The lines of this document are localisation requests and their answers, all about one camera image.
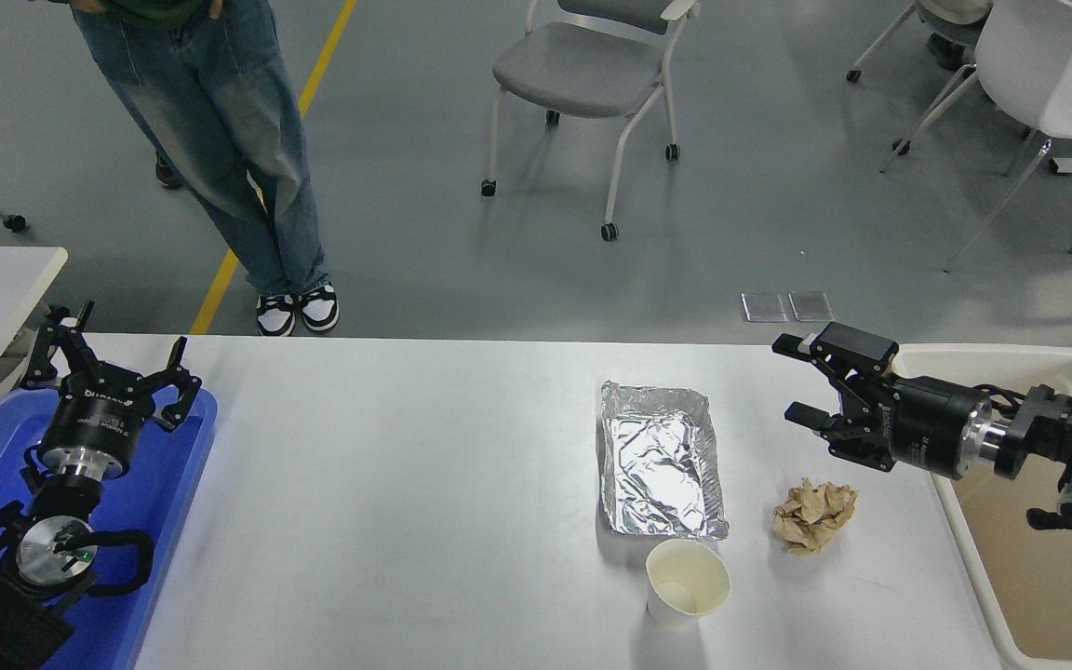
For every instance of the silver foil tray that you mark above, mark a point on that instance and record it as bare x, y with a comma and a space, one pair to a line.
662, 465

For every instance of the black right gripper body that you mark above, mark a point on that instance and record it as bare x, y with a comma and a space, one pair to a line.
927, 423

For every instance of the crumpled tan paper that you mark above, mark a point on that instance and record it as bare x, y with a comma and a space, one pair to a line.
815, 516

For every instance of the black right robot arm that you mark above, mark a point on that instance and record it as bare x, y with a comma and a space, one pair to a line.
1048, 423

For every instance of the person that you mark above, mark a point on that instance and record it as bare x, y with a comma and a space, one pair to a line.
950, 14
220, 140

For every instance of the white paper cup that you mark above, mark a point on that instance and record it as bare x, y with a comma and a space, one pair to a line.
690, 582

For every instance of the metal floor plate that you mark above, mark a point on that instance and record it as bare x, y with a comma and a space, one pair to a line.
764, 307
810, 305

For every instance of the large pale plastic bin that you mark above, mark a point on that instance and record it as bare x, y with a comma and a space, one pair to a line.
1038, 577

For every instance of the person's left hand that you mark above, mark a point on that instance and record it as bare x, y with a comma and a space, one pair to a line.
213, 7

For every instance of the person's right hand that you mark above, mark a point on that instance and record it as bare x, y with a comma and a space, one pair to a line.
89, 6

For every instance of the white-framed wheeled chair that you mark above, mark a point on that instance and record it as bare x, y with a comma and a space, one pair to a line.
854, 75

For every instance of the grey padded wheeled chair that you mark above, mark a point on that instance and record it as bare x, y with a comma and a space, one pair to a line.
582, 70

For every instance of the white plastic shell chair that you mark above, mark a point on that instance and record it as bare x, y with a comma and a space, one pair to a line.
1029, 56

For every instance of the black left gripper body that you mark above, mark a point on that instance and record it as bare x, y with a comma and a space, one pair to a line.
94, 419

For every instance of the blue plastic tray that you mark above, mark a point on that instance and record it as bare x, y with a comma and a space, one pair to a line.
164, 484

